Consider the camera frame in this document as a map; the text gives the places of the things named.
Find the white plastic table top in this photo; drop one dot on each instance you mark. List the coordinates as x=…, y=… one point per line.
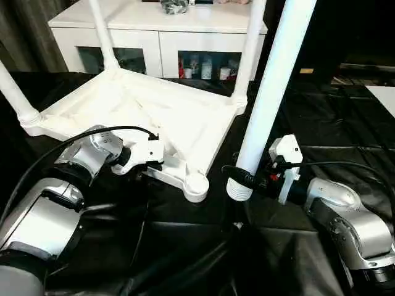
x=139, y=101

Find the white plastic table leg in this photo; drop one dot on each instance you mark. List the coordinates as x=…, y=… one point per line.
x=15, y=92
x=103, y=34
x=251, y=52
x=271, y=77

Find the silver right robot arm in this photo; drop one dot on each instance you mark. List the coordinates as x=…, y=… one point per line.
x=355, y=222

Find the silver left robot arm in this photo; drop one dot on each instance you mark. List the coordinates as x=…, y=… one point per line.
x=46, y=209

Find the black mat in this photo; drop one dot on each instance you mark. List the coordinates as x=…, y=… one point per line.
x=185, y=246

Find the small white bottle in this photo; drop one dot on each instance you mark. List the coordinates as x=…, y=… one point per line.
x=224, y=73
x=188, y=73
x=206, y=69

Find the small red item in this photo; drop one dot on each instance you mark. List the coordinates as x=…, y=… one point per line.
x=181, y=68

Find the small yellow tag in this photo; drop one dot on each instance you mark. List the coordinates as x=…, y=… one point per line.
x=307, y=71

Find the white flat board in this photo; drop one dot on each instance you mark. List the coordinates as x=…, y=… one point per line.
x=382, y=98

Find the black side table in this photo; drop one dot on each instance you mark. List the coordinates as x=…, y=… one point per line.
x=364, y=74

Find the white cabinet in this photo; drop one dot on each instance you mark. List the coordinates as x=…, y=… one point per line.
x=185, y=21

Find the dark patterned ornament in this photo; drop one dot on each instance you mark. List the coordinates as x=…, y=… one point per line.
x=174, y=6

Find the grey curtain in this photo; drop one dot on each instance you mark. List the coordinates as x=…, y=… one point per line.
x=27, y=37

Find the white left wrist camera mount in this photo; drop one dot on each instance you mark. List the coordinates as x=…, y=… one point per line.
x=148, y=151

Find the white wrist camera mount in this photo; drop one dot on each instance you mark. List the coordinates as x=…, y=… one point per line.
x=290, y=148
x=148, y=151

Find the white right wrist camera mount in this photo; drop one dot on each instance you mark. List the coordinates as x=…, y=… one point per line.
x=290, y=148

